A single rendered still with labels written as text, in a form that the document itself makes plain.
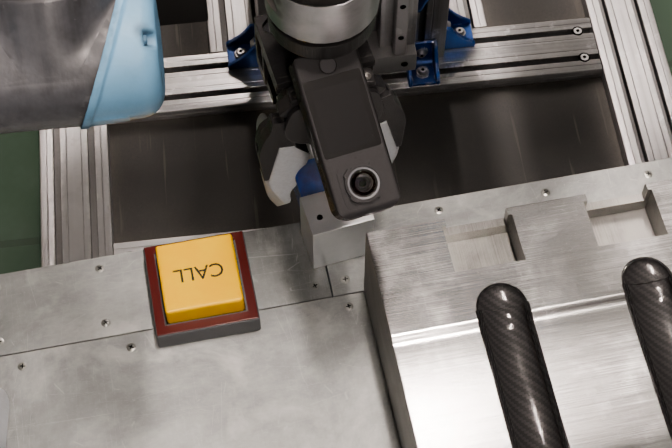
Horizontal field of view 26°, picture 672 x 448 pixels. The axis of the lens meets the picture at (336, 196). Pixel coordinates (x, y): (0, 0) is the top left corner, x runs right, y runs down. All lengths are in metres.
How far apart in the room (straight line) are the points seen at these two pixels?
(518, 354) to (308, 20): 0.29
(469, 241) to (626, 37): 0.97
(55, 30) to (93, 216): 1.12
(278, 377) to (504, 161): 0.86
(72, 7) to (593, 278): 0.46
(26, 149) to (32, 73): 1.43
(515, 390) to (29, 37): 0.44
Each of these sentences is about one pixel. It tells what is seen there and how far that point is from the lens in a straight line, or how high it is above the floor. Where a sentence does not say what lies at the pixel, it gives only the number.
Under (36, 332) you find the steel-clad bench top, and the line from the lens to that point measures 1.16.
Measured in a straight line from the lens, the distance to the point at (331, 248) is 1.14.
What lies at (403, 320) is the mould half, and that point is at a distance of 1.04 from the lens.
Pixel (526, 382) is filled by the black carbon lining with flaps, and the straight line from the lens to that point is 1.03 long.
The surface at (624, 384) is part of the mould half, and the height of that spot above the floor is 0.88.
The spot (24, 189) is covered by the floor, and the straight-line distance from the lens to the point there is 2.18.
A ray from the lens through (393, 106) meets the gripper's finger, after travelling 1.03.
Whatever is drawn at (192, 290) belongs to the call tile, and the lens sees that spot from 1.11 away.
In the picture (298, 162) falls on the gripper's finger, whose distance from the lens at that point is 1.05.
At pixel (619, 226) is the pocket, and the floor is 0.86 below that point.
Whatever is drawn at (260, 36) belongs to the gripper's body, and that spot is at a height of 1.01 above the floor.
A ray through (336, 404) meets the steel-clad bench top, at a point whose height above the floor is 0.80.
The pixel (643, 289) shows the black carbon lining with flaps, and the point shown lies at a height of 0.89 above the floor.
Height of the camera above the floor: 1.82
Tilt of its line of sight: 59 degrees down
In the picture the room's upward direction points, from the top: straight up
